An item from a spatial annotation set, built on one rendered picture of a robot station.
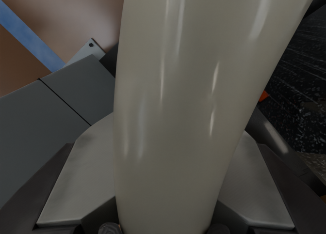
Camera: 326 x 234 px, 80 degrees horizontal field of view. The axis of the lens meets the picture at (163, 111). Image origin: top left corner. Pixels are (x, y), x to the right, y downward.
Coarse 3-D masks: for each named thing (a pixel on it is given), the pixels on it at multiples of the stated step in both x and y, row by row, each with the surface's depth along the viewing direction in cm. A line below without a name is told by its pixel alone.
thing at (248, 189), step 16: (240, 144) 9; (256, 144) 9; (240, 160) 8; (256, 160) 8; (240, 176) 7; (256, 176) 7; (224, 192) 7; (240, 192) 7; (256, 192) 7; (272, 192) 7; (224, 208) 6; (240, 208) 6; (256, 208) 6; (272, 208) 6; (224, 224) 7; (240, 224) 6; (256, 224) 6; (272, 224) 6; (288, 224) 6
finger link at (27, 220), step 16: (48, 160) 8; (64, 160) 8; (32, 176) 7; (48, 176) 7; (16, 192) 7; (32, 192) 7; (48, 192) 7; (16, 208) 6; (32, 208) 6; (0, 224) 6; (16, 224) 6; (32, 224) 6; (80, 224) 6
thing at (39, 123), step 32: (96, 64) 93; (32, 96) 54; (64, 96) 64; (96, 96) 78; (0, 128) 42; (32, 128) 48; (64, 128) 56; (0, 160) 39; (32, 160) 44; (0, 192) 36
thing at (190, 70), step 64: (128, 0) 3; (192, 0) 2; (256, 0) 2; (128, 64) 3; (192, 64) 3; (256, 64) 3; (128, 128) 4; (192, 128) 3; (128, 192) 4; (192, 192) 4
